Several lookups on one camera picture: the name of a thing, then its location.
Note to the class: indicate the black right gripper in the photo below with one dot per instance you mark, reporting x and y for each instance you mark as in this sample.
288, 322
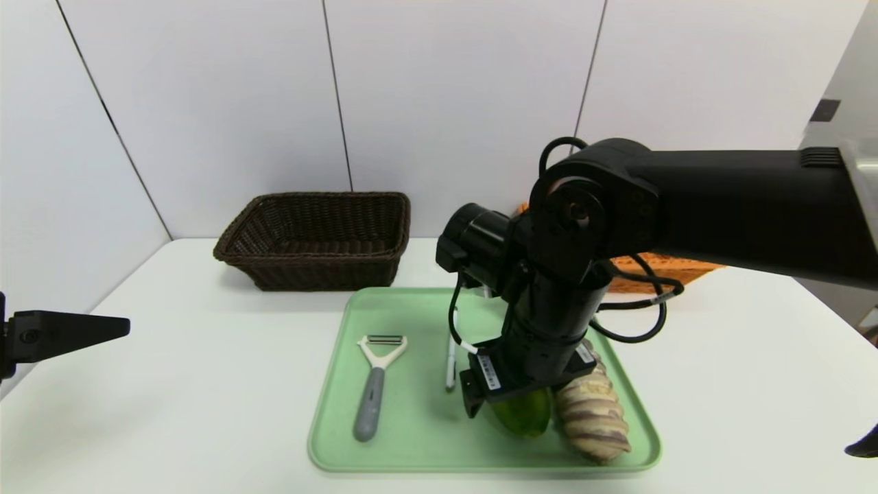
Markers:
495, 377

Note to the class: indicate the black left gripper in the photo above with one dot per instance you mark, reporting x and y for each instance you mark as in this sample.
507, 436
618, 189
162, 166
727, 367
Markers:
5, 339

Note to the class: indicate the green lime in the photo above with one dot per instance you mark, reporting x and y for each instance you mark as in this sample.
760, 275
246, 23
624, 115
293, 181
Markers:
528, 418

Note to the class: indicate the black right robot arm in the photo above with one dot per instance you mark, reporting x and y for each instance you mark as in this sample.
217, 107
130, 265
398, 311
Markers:
741, 199

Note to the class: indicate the dark brown wicker basket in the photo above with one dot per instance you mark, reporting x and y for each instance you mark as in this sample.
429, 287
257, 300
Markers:
309, 274

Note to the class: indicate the orange wicker basket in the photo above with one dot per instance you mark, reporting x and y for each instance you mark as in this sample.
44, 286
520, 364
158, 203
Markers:
699, 276

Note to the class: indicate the white pen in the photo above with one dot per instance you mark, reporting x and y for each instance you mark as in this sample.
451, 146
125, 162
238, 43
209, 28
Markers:
451, 374

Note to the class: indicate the light green plastic tray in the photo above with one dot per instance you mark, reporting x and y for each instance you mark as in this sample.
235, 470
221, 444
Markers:
411, 439

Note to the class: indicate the dark wall fixture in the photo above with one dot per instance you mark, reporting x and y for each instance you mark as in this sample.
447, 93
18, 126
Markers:
825, 110

